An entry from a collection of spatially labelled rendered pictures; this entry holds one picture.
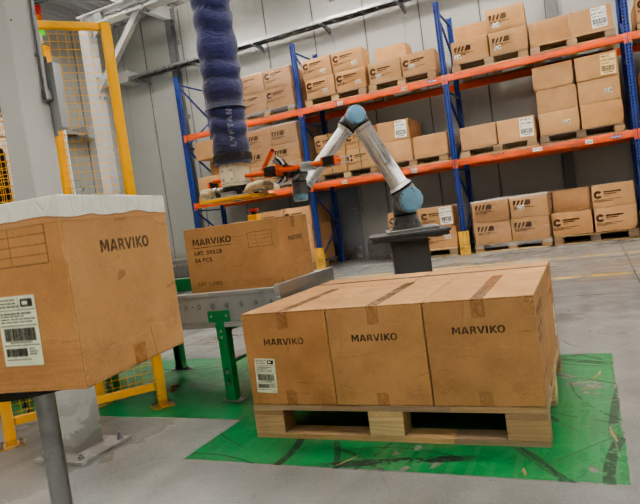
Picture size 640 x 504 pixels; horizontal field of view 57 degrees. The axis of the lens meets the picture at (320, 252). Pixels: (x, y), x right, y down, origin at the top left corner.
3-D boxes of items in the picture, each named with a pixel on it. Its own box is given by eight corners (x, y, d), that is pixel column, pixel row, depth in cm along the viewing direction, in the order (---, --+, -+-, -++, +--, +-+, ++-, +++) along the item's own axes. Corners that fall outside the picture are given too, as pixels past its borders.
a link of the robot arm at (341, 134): (349, 107, 375) (287, 193, 376) (351, 104, 362) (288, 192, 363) (364, 118, 376) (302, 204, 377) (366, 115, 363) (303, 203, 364)
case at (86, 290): (-129, 401, 137) (-159, 231, 135) (7, 356, 175) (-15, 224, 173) (87, 389, 119) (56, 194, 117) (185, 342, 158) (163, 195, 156)
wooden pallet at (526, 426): (257, 437, 255) (252, 405, 254) (343, 371, 345) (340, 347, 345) (551, 448, 204) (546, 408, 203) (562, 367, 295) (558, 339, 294)
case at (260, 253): (193, 299, 335) (182, 230, 333) (229, 288, 372) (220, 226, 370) (286, 291, 312) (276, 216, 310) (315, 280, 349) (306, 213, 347)
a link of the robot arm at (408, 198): (422, 203, 370) (358, 102, 364) (429, 203, 352) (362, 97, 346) (402, 217, 370) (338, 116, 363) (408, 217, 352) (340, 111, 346)
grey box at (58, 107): (32, 135, 272) (21, 71, 271) (41, 136, 277) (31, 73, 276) (62, 127, 264) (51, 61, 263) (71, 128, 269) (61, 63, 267)
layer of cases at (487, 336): (253, 404, 254) (240, 314, 252) (340, 347, 344) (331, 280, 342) (546, 407, 204) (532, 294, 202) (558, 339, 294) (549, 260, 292)
